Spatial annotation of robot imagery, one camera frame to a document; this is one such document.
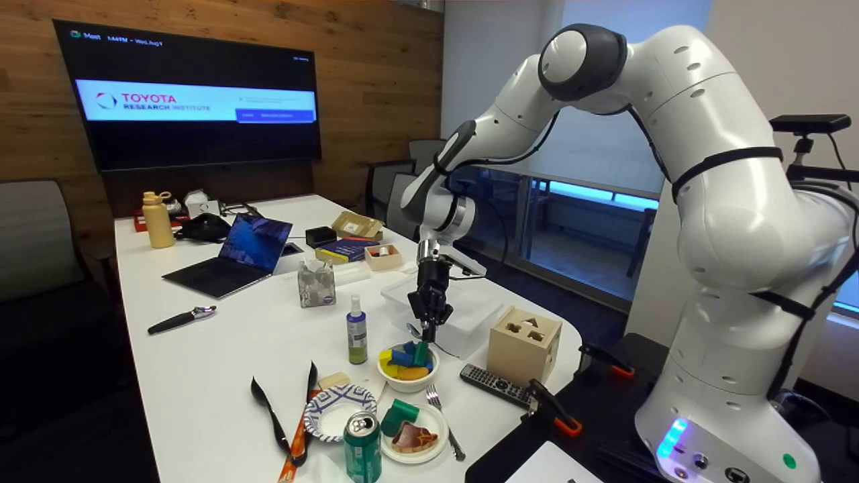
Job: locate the black remote control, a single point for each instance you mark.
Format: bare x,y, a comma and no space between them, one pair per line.
492,388

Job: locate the white plastic bin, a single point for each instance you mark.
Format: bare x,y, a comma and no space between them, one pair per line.
477,303

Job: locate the black laptop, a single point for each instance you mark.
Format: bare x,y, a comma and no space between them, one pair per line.
224,268

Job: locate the small white device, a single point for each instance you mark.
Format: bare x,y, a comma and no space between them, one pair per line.
202,201

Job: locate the wall mounted TV screen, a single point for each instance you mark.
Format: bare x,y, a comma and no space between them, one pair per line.
177,134

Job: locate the black orange kitchen tongs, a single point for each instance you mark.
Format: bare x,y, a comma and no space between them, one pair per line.
292,468

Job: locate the white board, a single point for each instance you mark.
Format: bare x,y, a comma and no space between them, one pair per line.
552,466

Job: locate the yellow toy block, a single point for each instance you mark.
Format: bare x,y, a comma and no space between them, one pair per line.
394,370

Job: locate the black marker pen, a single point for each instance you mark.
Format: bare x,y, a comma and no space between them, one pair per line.
177,319

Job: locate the grey office chair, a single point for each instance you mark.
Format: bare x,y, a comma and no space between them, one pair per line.
35,232

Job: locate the silver spoon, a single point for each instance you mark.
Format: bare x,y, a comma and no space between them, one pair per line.
427,346

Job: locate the black cloth pouch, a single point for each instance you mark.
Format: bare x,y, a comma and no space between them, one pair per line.
202,230

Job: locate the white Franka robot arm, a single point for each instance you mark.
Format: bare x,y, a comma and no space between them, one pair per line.
741,223

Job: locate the green hand sanitizer bottle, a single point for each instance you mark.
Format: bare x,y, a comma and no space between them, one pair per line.
357,336

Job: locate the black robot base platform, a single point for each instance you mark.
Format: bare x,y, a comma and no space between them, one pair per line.
618,412

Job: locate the small white plate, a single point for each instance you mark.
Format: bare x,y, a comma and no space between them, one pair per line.
418,458

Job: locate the green soda can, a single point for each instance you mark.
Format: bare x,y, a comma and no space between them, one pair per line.
364,458

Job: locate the black camera on stand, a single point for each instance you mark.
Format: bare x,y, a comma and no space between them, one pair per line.
810,124

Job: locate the white bowl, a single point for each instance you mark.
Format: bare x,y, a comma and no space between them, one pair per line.
407,384

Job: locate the black box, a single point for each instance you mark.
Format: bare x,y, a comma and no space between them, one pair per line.
321,236

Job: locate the wooden shape sorter cube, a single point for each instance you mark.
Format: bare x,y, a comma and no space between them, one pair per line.
525,350

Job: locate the black orange clamp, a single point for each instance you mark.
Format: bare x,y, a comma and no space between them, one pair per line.
607,361
555,412

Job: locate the small tan block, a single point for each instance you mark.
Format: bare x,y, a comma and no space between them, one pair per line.
334,381

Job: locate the brown food piece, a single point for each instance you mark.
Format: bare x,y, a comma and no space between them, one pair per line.
414,437

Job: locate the blue patterned paper plate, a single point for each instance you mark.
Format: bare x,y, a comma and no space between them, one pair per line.
336,417

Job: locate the blue box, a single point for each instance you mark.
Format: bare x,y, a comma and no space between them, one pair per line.
351,251

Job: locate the small wooden tray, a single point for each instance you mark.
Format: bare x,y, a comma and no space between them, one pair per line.
385,259

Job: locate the dark office chair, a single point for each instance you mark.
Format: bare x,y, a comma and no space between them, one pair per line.
424,153
381,188
394,216

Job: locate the blue toy block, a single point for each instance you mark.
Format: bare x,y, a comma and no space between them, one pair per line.
407,356

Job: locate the grey window blind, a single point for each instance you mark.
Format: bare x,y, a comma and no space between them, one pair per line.
591,157

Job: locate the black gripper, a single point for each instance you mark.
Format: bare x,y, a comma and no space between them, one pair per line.
430,286

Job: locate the silver fork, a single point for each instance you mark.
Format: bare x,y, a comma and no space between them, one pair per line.
446,431

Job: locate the yellow water bottle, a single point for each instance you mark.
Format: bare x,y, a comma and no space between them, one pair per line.
159,223

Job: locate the green toy block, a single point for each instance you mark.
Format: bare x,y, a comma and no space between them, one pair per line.
423,361

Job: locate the green plastic cup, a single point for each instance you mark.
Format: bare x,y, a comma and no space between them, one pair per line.
399,417

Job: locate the tan cardboard box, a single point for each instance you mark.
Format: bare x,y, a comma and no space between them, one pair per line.
356,227

